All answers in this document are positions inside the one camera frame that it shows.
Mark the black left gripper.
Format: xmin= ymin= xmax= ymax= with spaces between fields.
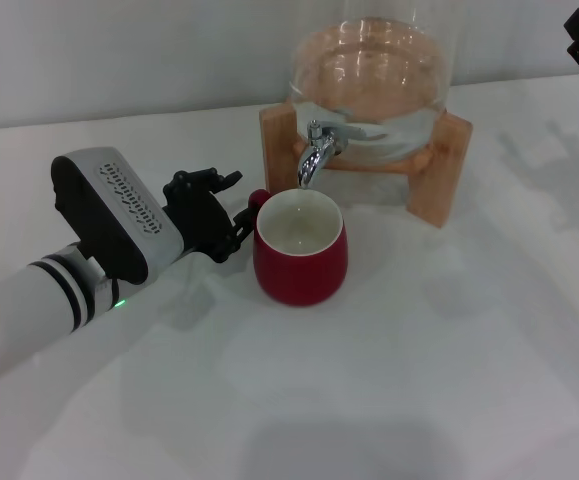
xmin=162 ymin=167 xmax=259 ymax=265

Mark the red ceramic cup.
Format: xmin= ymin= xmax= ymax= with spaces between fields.
xmin=247 ymin=188 xmax=349 ymax=308

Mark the chrome faucet tap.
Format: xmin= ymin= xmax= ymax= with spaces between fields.
xmin=297 ymin=119 xmax=368 ymax=190

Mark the wooden dispenser stand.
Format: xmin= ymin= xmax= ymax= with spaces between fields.
xmin=258 ymin=102 xmax=473 ymax=230

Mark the clear glass dispenser jar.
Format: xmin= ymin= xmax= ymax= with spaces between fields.
xmin=287 ymin=0 xmax=454 ymax=164

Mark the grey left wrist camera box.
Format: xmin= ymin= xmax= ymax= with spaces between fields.
xmin=50 ymin=146 xmax=191 ymax=287

